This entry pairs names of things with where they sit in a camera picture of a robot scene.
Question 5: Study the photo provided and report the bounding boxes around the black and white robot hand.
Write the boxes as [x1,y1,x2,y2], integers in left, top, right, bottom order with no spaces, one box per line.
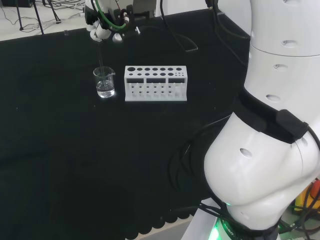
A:
[83,0,141,44]

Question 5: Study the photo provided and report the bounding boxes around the white test tube rack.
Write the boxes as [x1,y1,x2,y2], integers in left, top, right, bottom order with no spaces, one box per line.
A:
[123,65,188,103]

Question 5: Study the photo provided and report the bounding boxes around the clear glass beaker with water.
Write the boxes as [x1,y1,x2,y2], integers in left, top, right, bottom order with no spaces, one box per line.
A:
[92,65,116,99]

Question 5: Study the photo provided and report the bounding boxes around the black tripod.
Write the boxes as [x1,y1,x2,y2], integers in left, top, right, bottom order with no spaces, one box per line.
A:
[15,0,62,36]

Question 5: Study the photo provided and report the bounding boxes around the black bench cloth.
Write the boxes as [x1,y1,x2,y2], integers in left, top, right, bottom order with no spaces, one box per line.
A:
[0,9,252,240]

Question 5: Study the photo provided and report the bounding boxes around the yellow stop button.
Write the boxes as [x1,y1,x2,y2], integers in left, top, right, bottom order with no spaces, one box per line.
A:
[293,177,320,214]

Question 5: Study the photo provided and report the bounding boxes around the green cable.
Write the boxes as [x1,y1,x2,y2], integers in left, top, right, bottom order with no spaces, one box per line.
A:
[94,0,130,31]

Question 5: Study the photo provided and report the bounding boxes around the black looped cable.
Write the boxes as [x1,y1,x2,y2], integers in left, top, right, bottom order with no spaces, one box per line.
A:
[159,0,199,53]

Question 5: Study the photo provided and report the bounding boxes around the black hanging cable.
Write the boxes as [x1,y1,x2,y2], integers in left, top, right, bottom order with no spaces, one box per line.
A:
[205,0,251,66]

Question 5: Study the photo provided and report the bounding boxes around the black cable bundle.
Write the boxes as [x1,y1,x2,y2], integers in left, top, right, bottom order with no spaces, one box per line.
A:
[167,113,237,221]

